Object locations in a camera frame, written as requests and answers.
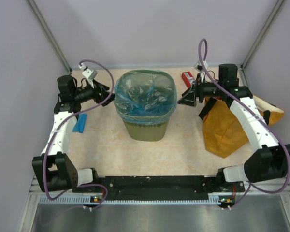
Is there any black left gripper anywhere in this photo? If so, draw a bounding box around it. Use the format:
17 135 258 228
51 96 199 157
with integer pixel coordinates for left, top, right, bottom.
73 79 118 106

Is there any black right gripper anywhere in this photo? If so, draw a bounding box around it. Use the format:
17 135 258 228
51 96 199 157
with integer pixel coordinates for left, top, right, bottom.
178 73 224 107

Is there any blue plastic trash bag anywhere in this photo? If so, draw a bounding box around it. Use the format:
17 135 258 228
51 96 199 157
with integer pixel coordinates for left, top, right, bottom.
113 69 178 125

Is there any olive green plastic trash bin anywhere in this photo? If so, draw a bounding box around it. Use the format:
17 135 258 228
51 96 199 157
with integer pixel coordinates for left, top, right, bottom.
114 69 178 142

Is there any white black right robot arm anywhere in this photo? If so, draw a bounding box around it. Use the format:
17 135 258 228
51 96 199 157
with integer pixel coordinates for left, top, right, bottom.
178 60 290 192

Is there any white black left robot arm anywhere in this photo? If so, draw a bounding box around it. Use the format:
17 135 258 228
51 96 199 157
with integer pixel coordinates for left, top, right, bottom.
32 75 115 193

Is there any folded blue trash bag roll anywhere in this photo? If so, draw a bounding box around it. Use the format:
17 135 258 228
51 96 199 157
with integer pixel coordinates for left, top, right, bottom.
72 113 87 133

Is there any red rectangular carton box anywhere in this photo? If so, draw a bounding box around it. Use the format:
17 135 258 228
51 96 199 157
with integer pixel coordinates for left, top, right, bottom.
181 71 195 88

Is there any yellow canvas tote bag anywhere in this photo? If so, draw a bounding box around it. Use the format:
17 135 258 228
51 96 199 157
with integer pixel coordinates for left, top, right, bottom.
199 96 284 158

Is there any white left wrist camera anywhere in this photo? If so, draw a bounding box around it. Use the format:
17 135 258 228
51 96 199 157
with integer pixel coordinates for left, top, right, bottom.
79 63 98 88

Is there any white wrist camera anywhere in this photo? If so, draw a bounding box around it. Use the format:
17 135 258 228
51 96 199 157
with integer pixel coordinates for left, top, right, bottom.
79 63 98 88
194 61 206 83

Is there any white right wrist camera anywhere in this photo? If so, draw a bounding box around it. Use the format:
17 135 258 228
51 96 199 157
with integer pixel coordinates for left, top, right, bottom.
194 61 206 83

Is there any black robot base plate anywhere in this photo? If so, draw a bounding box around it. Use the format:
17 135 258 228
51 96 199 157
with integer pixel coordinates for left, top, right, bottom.
96 175 245 201

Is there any grey slotted cable duct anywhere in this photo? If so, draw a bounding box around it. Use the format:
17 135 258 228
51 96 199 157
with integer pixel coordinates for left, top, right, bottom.
39 195 234 206

